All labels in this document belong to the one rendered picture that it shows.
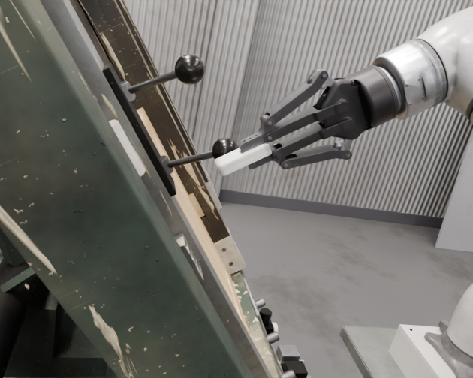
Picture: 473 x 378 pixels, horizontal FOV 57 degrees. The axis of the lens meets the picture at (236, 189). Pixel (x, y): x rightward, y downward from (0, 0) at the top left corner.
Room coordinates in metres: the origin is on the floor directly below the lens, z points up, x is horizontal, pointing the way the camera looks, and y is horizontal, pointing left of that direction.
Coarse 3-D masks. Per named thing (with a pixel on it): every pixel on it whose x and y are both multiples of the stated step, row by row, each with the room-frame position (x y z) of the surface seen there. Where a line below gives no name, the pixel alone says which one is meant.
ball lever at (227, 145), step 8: (216, 144) 0.57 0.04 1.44; (224, 144) 0.57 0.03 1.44; (232, 144) 0.57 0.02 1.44; (208, 152) 0.59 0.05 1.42; (216, 152) 0.56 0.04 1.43; (224, 152) 0.56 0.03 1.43; (168, 160) 0.61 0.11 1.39; (176, 160) 0.60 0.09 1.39; (184, 160) 0.59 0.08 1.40; (192, 160) 0.59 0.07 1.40; (200, 160) 0.59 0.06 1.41; (168, 168) 0.60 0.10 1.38
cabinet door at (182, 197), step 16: (144, 112) 1.02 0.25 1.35; (160, 144) 1.02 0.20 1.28; (176, 176) 1.02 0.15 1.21; (176, 192) 0.89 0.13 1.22; (192, 208) 1.03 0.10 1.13; (192, 224) 0.88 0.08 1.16; (208, 240) 1.04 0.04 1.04; (208, 256) 0.87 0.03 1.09; (224, 272) 1.05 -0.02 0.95; (224, 288) 0.88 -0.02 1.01
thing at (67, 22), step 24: (48, 0) 0.54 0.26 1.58; (72, 24) 0.55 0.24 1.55; (72, 48) 0.55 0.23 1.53; (96, 72) 0.55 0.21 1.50; (96, 96) 0.56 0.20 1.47; (120, 120) 0.56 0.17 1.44; (168, 216) 0.59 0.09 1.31; (192, 240) 0.60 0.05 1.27; (216, 288) 0.62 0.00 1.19; (240, 336) 0.63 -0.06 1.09
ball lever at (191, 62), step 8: (184, 56) 0.55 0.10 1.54; (192, 56) 0.56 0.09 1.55; (176, 64) 0.55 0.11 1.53; (184, 64) 0.55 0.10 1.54; (192, 64) 0.55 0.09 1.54; (200, 64) 0.55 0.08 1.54; (176, 72) 0.55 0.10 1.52; (184, 72) 0.54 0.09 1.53; (192, 72) 0.55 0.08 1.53; (200, 72) 0.55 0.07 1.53; (152, 80) 0.57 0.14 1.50; (160, 80) 0.57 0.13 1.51; (168, 80) 0.57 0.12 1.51; (184, 80) 0.55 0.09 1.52; (192, 80) 0.55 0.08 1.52; (128, 88) 0.58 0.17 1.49; (136, 88) 0.58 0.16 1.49; (144, 88) 0.58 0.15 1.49; (128, 96) 0.58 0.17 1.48
